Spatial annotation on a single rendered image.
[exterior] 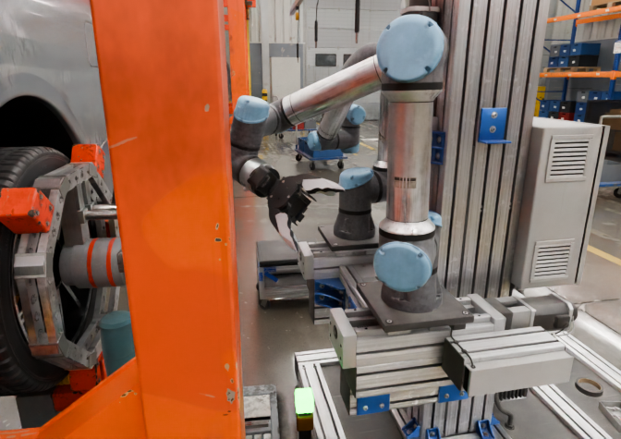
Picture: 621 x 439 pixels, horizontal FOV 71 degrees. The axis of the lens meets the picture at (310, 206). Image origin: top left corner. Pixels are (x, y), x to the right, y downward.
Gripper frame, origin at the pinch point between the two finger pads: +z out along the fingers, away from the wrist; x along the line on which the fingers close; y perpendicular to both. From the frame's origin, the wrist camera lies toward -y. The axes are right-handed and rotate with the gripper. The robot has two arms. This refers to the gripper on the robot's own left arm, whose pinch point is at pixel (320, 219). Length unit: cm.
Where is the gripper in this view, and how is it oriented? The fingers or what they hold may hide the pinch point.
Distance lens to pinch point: 84.8
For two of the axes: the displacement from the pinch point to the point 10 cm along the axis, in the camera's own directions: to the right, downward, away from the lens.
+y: 4.3, 4.2, 8.0
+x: -6.1, 7.9, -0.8
